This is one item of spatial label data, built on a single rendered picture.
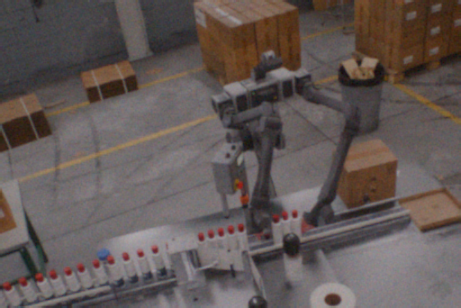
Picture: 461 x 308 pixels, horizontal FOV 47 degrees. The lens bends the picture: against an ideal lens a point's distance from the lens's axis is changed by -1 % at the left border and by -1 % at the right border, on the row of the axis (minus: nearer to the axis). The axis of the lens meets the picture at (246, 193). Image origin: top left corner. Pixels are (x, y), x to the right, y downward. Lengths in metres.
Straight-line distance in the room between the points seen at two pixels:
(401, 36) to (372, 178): 3.27
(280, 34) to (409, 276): 3.88
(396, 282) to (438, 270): 0.23
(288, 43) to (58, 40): 3.21
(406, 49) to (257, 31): 1.65
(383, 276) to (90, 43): 5.92
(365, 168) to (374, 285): 0.67
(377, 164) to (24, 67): 5.73
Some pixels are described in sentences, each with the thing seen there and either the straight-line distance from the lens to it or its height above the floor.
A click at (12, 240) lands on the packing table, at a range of 3.69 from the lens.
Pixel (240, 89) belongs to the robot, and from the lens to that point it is 3.04.
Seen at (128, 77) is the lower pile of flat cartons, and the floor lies 0.19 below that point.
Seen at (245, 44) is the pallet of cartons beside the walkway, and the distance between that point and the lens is 5.95.
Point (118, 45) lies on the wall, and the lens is 7.93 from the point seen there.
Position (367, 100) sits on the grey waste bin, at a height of 0.38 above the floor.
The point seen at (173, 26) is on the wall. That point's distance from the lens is 8.07.
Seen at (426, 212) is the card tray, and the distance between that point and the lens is 3.20.
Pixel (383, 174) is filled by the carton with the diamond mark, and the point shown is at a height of 1.04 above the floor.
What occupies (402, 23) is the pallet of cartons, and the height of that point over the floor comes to 0.70.
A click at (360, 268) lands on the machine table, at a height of 0.83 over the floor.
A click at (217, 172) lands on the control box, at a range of 2.57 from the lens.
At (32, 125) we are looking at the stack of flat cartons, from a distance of 6.40.
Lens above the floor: 2.87
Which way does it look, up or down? 37 degrees down
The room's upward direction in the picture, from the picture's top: 9 degrees counter-clockwise
